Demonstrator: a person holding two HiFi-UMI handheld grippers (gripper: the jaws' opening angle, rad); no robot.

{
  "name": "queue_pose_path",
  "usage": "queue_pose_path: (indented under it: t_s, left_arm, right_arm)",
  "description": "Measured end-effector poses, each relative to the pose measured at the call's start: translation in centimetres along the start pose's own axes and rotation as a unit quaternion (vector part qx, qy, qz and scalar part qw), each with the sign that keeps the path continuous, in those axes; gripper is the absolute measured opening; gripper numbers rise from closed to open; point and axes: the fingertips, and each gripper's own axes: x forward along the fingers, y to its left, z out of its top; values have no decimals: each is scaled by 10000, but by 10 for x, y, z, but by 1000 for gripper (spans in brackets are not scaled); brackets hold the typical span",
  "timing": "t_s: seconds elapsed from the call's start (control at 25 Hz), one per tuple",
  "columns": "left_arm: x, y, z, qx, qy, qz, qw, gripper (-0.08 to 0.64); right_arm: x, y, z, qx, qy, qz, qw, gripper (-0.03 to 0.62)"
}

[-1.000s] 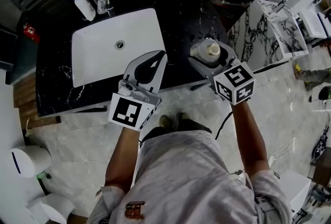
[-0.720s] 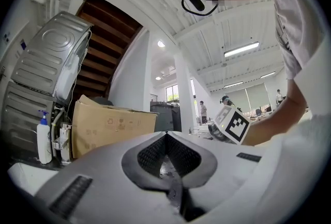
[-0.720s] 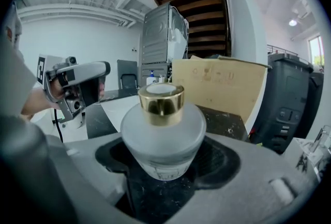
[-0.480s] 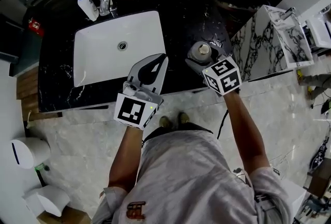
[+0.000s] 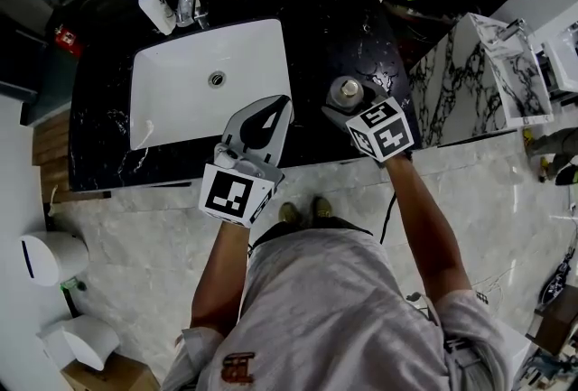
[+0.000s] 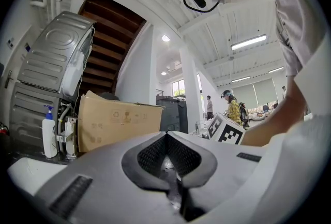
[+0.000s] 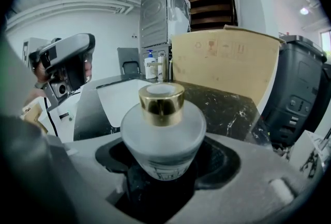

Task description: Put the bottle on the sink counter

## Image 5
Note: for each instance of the green small object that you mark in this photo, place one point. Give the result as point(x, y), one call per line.
point(70, 285)

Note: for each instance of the person's grey shirt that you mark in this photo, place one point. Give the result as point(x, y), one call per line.
point(325, 317)

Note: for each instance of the wooden slat platform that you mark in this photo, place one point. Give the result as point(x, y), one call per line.
point(52, 145)

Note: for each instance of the person's left shoe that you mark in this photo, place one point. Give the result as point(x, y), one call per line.
point(289, 213)

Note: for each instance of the white rectangular sink basin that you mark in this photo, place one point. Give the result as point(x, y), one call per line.
point(180, 91)

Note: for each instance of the small cardboard box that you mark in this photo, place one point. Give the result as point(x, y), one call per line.
point(108, 375)

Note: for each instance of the person's left forearm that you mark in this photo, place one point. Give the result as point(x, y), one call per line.
point(221, 281)

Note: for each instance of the person's right shoe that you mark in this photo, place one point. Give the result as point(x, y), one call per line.
point(323, 207)

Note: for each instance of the black marble vanity counter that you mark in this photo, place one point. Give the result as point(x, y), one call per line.
point(325, 41)

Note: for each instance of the person's shoe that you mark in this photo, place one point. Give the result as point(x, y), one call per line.
point(323, 207)
point(289, 213)

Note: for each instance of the white washbasin on stand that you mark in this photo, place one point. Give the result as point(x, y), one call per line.
point(564, 59)

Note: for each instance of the white pump bottle blue top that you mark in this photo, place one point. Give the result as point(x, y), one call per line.
point(155, 10)

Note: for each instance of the person's right forearm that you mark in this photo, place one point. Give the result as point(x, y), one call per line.
point(424, 226)

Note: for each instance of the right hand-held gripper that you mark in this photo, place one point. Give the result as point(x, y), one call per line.
point(384, 132)

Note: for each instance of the white wall dispenser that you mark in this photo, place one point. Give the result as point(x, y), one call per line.
point(77, 341)

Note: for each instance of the chrome faucet on marble cabinet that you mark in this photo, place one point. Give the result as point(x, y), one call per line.
point(512, 30)

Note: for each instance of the white bottle with gold cap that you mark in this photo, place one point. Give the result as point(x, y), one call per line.
point(347, 91)

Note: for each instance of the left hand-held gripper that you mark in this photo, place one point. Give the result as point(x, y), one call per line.
point(226, 195)

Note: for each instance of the white veined marble cabinet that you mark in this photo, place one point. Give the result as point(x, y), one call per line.
point(460, 82)

